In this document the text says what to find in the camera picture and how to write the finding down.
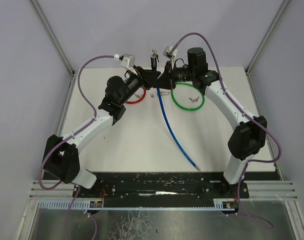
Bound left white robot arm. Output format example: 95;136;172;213
41;66;161;197

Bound blue cable lock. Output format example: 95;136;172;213
150;56;201;172

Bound red cable lock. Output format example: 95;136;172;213
125;89;146;105

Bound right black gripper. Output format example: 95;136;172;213
153;60;195;91

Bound blue lock keys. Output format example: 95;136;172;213
151;49;158;58

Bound green lock keys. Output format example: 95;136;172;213
189;96;199;103

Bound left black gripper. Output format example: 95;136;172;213
119;65;159;105

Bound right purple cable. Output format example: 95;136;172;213
170;31;283;230

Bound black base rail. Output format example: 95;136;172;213
78;172;249;209

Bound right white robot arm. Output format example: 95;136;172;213
154;46;267;197

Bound green cable lock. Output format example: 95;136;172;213
170;82;206;112

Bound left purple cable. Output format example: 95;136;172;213
38;55;117;240

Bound brass padlock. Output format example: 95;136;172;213
160;91;170;96

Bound purple cable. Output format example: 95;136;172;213
170;31;283;230
38;55;117;240

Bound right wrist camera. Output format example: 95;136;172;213
163;45;178;61

